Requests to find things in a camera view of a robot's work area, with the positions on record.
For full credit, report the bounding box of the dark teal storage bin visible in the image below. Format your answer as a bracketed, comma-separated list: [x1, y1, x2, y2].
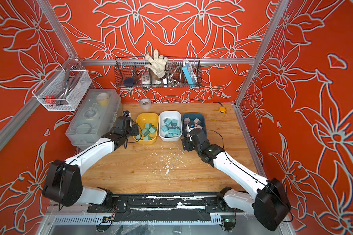
[182, 113, 207, 138]

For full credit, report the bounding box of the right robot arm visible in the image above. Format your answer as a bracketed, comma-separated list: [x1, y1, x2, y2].
[181, 128, 291, 231]

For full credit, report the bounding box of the cream rubber glove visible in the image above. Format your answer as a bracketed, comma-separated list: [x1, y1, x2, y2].
[144, 49, 168, 79]

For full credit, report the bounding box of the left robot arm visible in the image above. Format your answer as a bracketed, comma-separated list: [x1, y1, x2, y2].
[42, 111, 140, 211]

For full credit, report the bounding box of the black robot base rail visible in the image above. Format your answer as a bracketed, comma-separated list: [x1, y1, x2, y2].
[87, 192, 242, 222]

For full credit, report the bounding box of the white storage bin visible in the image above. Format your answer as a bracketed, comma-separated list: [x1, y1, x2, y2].
[158, 111, 182, 142]

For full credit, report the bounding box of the light blue box in basket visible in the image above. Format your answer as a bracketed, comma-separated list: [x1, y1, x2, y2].
[182, 59, 197, 87]

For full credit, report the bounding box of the blue plug pile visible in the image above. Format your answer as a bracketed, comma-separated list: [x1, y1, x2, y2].
[164, 118, 172, 125]
[165, 133, 174, 138]
[168, 127, 176, 135]

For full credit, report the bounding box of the clear tape roll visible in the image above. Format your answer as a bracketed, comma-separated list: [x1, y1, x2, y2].
[139, 98, 152, 110]

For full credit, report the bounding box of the yellow cup in clear box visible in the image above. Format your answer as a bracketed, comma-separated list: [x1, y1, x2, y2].
[96, 93, 110, 107]

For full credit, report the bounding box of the yellow tape measure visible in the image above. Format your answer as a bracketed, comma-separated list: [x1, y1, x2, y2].
[218, 106, 227, 114]

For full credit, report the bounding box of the red item in white basket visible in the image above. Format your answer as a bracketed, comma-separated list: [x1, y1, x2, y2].
[46, 96, 55, 104]

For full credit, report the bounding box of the yellow storage bin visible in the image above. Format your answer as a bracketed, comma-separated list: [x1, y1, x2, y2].
[134, 113, 159, 145]

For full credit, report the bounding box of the white power strip in basket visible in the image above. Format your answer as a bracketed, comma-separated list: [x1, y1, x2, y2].
[141, 72, 151, 88]

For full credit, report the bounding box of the pink plug pile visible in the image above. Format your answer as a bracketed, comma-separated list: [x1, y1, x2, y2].
[183, 117, 190, 125]

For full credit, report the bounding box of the black wire wall basket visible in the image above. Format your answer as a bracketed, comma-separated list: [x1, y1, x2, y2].
[114, 55, 203, 88]

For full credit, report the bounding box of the clear plastic lidded box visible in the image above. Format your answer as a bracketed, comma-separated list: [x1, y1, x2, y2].
[66, 89, 123, 150]

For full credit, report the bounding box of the white wire wall basket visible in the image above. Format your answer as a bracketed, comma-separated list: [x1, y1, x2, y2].
[31, 65, 92, 112]

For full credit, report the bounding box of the blue plug top pile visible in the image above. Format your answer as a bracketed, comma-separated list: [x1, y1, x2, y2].
[164, 118, 172, 125]

